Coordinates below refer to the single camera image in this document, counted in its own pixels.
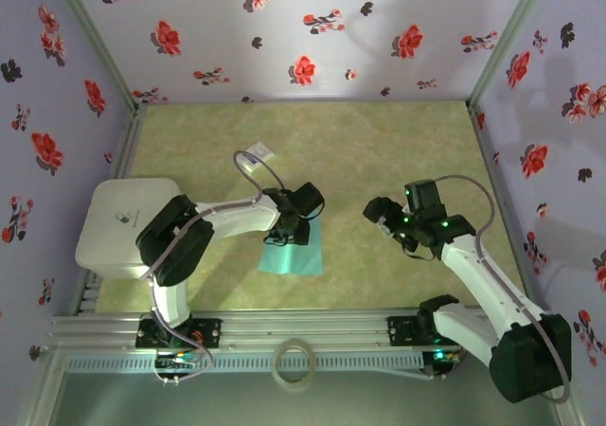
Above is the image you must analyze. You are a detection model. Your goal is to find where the grey slotted cable duct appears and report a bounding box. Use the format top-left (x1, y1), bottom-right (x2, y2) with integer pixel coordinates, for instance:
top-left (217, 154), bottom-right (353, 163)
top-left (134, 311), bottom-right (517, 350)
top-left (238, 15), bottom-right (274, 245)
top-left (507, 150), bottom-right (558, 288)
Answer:
top-left (63, 352), bottom-right (425, 375)

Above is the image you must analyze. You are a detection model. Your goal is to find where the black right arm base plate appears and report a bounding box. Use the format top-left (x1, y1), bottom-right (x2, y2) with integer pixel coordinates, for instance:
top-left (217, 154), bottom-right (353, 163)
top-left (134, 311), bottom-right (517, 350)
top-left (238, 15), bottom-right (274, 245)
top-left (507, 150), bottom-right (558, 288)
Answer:
top-left (386, 314), bottom-right (474, 349)

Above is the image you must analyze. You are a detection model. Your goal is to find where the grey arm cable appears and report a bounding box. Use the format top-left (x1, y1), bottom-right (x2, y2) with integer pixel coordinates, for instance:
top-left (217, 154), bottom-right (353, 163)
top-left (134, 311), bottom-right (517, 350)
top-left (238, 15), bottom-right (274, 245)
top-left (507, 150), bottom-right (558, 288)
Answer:
top-left (428, 174), bottom-right (573, 406)
top-left (141, 150), bottom-right (288, 384)

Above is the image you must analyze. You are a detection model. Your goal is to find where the light blue paper sheet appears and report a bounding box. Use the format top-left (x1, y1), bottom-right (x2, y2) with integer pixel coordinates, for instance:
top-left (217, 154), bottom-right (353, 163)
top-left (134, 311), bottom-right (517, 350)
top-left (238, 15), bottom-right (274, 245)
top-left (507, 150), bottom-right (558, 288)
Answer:
top-left (258, 217), bottom-right (325, 276)

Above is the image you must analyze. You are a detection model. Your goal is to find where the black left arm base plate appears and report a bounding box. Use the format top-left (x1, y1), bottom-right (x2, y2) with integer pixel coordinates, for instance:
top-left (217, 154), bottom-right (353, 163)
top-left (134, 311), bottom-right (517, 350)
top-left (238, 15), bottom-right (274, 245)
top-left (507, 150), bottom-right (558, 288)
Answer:
top-left (135, 316), bottom-right (223, 350)

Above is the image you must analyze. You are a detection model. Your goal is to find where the aluminium frame post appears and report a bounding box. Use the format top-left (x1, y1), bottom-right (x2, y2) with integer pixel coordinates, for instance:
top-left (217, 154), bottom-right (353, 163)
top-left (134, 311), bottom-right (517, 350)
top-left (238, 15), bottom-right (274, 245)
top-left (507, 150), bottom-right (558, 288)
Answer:
top-left (45, 0), bottom-right (148, 115)
top-left (466, 0), bottom-right (555, 110)

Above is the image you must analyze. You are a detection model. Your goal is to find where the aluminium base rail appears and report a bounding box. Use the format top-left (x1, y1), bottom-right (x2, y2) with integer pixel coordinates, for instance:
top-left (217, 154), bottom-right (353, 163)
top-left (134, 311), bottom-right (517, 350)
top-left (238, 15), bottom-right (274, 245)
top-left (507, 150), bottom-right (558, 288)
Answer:
top-left (46, 308), bottom-right (555, 351)

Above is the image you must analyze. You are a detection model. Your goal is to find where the circuit board with wires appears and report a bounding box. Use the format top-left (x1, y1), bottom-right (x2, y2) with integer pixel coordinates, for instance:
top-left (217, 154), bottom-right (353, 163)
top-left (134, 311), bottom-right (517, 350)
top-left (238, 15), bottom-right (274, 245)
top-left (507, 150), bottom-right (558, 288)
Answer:
top-left (422, 347), bottom-right (463, 381)
top-left (151, 348), bottom-right (205, 385)

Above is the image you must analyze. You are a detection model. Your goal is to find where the white packet with blue print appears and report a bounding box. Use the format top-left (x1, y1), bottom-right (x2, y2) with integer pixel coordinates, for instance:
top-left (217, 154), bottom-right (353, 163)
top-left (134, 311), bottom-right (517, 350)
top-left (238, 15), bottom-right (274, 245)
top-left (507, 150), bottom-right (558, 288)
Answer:
top-left (235, 140), bottom-right (276, 174)

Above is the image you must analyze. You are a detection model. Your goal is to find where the grey right arm cable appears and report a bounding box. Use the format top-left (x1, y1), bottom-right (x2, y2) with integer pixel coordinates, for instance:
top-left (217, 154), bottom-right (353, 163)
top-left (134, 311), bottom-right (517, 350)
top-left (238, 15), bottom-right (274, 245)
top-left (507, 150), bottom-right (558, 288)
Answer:
top-left (428, 174), bottom-right (573, 406)

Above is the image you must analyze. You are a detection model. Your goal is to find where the white plastic lidded box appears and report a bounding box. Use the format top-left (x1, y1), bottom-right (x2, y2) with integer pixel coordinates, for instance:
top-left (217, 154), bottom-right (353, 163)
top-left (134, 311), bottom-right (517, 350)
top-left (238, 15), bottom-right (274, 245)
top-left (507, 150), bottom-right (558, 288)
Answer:
top-left (74, 177), bottom-right (187, 280)

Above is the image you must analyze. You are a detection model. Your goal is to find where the aluminium side rail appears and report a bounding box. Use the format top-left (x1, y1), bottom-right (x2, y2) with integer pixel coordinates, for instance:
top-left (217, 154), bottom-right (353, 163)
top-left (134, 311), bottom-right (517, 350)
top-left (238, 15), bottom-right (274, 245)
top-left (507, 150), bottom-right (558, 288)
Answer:
top-left (466, 101), bottom-right (544, 311)

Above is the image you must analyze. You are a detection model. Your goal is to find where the grey left arm cable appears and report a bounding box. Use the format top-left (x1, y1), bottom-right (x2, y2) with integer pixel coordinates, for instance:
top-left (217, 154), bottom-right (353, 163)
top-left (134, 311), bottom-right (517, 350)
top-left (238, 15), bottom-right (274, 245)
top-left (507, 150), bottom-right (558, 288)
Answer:
top-left (141, 150), bottom-right (288, 384)

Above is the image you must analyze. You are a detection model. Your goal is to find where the clear tape roll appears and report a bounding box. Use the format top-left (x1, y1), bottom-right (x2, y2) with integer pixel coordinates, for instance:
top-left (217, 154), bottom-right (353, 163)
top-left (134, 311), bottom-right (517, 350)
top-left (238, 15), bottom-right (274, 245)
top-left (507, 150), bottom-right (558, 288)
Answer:
top-left (270, 337), bottom-right (317, 393)

